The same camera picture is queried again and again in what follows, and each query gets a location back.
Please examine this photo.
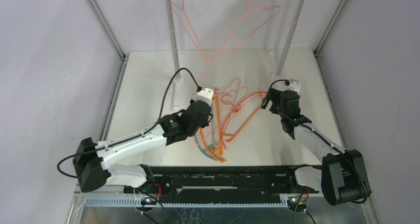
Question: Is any large orange plastic hanger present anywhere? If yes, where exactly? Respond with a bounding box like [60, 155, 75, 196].
[216, 91, 266, 153]

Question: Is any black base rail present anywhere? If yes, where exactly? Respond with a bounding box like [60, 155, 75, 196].
[142, 165, 316, 205]

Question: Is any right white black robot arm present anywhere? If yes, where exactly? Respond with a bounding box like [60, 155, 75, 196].
[261, 87, 371, 206]

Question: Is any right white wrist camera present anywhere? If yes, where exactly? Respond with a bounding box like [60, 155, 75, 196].
[285, 79, 301, 94]

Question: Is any aluminium frame post left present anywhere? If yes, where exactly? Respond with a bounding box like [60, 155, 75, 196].
[85, 0, 126, 140]

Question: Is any aluminium frame post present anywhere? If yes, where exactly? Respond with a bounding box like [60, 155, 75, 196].
[313, 0, 349, 143]
[85, 0, 126, 140]

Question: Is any white hanger rack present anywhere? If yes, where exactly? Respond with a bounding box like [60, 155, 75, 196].
[165, 0, 305, 109]

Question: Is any right black camera cable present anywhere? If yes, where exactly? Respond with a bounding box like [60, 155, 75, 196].
[267, 79, 371, 205]

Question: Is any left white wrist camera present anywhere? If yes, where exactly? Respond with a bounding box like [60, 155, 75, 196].
[194, 88, 214, 107]

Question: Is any aluminium frame post right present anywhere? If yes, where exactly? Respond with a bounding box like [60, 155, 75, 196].
[313, 0, 349, 143]

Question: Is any orange plastic hanger left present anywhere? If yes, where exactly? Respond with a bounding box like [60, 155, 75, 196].
[193, 88, 225, 159]

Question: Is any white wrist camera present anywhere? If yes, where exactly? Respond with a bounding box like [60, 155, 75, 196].
[194, 88, 214, 107]
[285, 79, 301, 94]

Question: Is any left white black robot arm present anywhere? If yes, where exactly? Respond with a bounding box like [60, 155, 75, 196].
[72, 100, 213, 193]

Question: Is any teal plastic hanger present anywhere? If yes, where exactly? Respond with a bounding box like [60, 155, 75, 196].
[194, 128, 227, 163]

